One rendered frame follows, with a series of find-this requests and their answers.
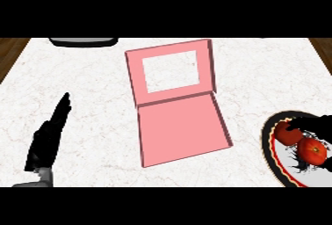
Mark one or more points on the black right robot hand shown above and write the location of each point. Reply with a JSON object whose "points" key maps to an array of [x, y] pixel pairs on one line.
{"points": [[316, 126]]}

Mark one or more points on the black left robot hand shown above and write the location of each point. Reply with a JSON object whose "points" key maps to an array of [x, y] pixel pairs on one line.
{"points": [[47, 134]]}

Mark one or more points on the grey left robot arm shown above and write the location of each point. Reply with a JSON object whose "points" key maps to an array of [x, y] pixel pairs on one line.
{"points": [[43, 179]]}

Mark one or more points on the red tomato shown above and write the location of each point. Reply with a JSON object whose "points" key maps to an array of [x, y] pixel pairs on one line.
{"points": [[286, 135], [313, 150]]}

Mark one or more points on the black rimmed patterned plate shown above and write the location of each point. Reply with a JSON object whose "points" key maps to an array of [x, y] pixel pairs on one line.
{"points": [[285, 167]]}

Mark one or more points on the pink cardboard box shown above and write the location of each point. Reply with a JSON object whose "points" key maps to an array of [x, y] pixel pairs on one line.
{"points": [[177, 102]]}

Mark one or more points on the black and grey appliance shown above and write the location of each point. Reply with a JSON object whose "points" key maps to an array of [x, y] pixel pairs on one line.
{"points": [[83, 41]]}

